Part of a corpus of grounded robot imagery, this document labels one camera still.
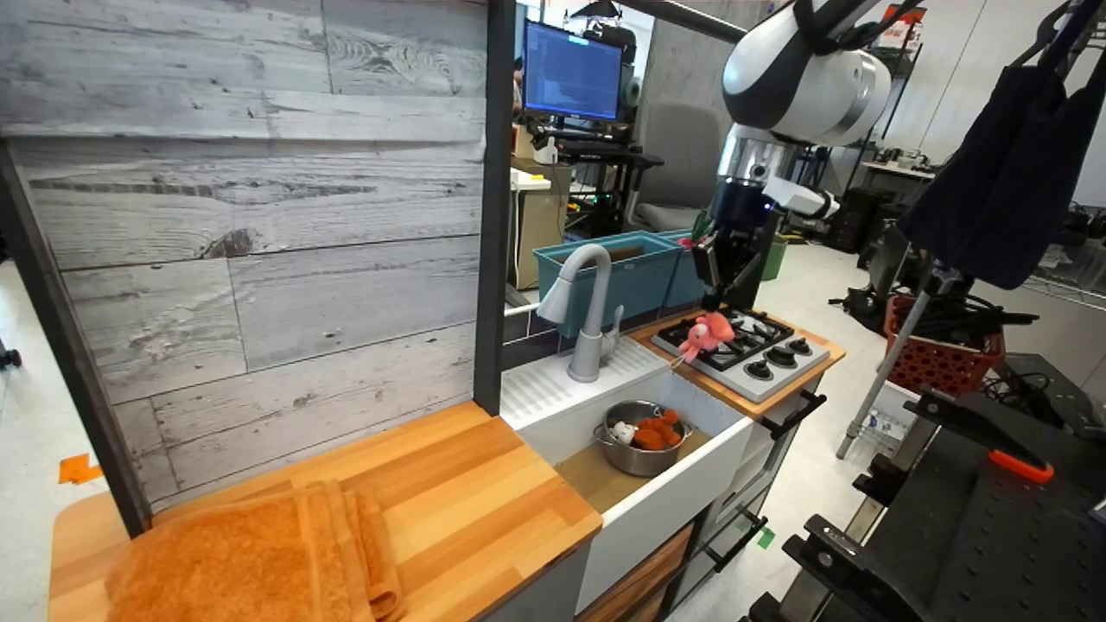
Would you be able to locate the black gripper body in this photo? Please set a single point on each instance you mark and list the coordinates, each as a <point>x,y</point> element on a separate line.
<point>747,220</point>

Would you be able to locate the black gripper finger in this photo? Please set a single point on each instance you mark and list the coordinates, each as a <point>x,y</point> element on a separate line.
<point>757,279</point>
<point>725,274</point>

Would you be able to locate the pink plush toy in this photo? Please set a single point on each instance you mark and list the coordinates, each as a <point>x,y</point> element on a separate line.
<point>705,333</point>

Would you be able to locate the brown and white plush toy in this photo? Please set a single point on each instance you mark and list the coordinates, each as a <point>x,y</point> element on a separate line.
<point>625,432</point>

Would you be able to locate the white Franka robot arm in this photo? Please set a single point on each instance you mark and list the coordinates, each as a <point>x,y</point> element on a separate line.
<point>808,80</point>

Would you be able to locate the silver metal pot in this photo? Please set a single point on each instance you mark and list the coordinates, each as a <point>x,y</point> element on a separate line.
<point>646,466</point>

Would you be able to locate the white toy sink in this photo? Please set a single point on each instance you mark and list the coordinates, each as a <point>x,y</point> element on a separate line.
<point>670,497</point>

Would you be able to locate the teal planter box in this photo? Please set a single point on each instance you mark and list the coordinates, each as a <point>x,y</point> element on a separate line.
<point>640,279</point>
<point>689,280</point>

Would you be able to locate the black burner grate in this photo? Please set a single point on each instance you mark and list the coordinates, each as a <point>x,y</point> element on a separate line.
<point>765,330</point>
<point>737,359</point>

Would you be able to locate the black stove knob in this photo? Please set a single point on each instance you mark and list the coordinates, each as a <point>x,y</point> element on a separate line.
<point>781,359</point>
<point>757,372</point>
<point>801,347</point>

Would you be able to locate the grey office chair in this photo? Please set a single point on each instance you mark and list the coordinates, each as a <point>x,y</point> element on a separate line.
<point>678,160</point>

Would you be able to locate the grey stove panel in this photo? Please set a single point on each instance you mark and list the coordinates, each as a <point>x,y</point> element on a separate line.
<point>765,387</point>

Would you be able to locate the black office desk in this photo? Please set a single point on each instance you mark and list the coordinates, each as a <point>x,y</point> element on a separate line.
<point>611,156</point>

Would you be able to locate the grey toy faucet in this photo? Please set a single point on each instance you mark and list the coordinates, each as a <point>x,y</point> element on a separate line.
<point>590,347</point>

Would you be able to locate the grey tripod stand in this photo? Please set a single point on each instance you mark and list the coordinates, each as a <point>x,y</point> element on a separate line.
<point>894,359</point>

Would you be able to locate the tan cardboard box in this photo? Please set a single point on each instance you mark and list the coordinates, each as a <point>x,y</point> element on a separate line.
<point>540,227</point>

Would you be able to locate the red crate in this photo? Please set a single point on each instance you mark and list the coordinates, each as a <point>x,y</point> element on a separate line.
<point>937,367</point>

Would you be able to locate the computer monitor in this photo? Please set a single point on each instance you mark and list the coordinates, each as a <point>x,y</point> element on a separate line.
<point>572,73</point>

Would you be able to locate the green tape piece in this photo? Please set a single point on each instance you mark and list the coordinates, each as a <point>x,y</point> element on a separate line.
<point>765,536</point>

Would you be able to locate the black hanging bag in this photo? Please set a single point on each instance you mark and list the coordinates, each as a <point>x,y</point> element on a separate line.
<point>1015,186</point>

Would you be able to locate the orange black clamp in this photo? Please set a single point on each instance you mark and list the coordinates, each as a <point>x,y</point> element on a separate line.
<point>1020,467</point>

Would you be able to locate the wooden toy kitchen unit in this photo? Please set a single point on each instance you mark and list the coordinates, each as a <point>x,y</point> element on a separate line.
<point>460,497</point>

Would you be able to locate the black perforated table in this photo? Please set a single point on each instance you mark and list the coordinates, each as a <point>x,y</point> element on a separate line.
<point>1015,554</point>

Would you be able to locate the grey wood-look back panel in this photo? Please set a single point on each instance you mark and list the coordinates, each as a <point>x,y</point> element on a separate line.
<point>231,230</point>

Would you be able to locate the orange floor tape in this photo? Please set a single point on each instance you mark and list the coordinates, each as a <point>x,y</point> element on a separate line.
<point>76,471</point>

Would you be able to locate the black kitchen frame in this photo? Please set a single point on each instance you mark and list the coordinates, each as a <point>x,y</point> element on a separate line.
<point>495,230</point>

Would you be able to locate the black panel edge post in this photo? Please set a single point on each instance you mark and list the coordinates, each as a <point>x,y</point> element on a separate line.
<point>81,382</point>

